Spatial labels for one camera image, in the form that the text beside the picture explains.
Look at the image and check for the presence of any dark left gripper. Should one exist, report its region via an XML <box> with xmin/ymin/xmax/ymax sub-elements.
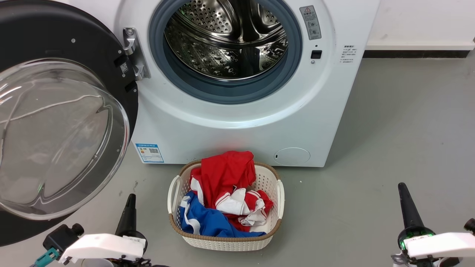
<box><xmin>111</xmin><ymin>194</ymin><xmax>168</xmax><ymax>267</ymax></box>

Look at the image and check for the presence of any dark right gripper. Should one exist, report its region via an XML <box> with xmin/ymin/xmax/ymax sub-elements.
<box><xmin>391</xmin><ymin>182</ymin><xmax>461</xmax><ymax>267</ymax></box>

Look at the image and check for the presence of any black round glass washer door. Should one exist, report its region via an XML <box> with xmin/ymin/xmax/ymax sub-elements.
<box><xmin>0</xmin><ymin>0</ymin><xmax>139</xmax><ymax>247</ymax></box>

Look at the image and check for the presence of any white front-load washing machine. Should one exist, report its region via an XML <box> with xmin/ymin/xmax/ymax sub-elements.
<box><xmin>69</xmin><ymin>0</ymin><xmax>381</xmax><ymax>168</ymax></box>

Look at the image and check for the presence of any metal door hinge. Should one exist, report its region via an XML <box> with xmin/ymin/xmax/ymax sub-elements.
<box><xmin>122</xmin><ymin>27</ymin><xmax>151</xmax><ymax>81</ymax></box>

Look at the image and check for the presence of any blue energy label sticker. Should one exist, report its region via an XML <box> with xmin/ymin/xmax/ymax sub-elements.
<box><xmin>135</xmin><ymin>143</ymin><xmax>165</xmax><ymax>164</ymax></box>

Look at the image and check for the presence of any blue and white garment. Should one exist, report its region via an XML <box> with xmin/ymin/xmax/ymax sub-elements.
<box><xmin>179</xmin><ymin>191</ymin><xmax>267</xmax><ymax>238</ymax></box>

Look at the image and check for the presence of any red and white garment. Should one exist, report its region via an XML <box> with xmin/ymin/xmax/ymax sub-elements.
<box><xmin>189</xmin><ymin>151</ymin><xmax>274</xmax><ymax>232</ymax></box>

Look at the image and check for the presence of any round white filter cover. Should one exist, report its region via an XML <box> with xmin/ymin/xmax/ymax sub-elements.
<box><xmin>274</xmin><ymin>147</ymin><xmax>311</xmax><ymax>167</ymax></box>

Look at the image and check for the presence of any white wicker laundry basket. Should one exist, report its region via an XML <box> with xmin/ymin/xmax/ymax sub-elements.
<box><xmin>167</xmin><ymin>160</ymin><xmax>285</xmax><ymax>252</ymax></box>

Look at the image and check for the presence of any small printed text sticker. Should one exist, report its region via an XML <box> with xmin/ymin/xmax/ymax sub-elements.
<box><xmin>340</xmin><ymin>45</ymin><xmax>356</xmax><ymax>64</ymax></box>

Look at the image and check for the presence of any stainless steel washer drum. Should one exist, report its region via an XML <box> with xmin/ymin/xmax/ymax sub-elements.
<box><xmin>164</xmin><ymin>0</ymin><xmax>289</xmax><ymax>81</ymax></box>

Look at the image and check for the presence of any grey warning sticker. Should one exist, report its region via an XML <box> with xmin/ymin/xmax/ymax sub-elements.
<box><xmin>299</xmin><ymin>5</ymin><xmax>322</xmax><ymax>40</ymax></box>

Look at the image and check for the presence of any white floor cable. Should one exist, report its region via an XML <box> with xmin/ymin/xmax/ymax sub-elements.
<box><xmin>0</xmin><ymin>94</ymin><xmax>103</xmax><ymax>125</ymax></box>

